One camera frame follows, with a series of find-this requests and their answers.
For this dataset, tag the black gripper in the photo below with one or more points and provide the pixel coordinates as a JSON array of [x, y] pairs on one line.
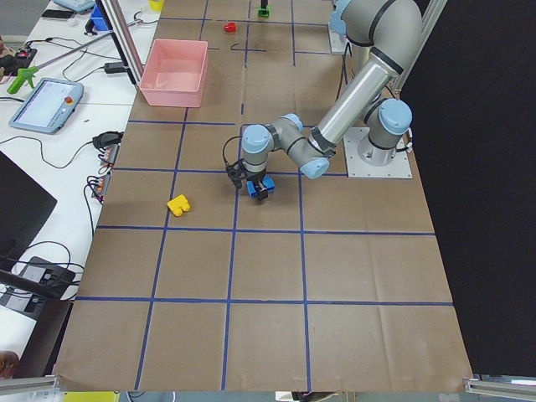
[[255, 177]]

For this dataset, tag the aluminium frame post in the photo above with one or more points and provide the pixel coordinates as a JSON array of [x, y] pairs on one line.
[[120, 33]]

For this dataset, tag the black power adapter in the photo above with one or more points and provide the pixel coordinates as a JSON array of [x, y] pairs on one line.
[[114, 68]]

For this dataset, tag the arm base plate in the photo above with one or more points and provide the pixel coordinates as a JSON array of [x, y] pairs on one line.
[[364, 160], [338, 39]]

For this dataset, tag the blue toy block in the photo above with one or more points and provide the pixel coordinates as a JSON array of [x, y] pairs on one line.
[[260, 189]]

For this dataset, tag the black monitor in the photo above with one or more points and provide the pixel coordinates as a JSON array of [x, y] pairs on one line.
[[25, 208]]

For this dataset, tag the pink plastic box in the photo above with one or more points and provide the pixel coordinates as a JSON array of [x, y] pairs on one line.
[[175, 73]]

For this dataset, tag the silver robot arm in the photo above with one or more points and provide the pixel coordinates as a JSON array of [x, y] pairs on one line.
[[391, 31]]

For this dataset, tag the black wrist camera, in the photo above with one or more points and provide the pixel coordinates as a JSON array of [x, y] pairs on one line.
[[236, 173]]

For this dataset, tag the red toy block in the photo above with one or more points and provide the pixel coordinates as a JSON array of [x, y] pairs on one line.
[[230, 27]]

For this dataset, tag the green toy block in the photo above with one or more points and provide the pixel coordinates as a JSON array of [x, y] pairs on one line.
[[264, 12]]

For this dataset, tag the teach pendant tablet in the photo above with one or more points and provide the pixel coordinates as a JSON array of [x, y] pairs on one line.
[[48, 107]]

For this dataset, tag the blue storage bin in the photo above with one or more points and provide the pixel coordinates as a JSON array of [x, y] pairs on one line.
[[97, 23]]

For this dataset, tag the yellow toy block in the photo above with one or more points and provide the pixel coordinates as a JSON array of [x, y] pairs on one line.
[[179, 205]]

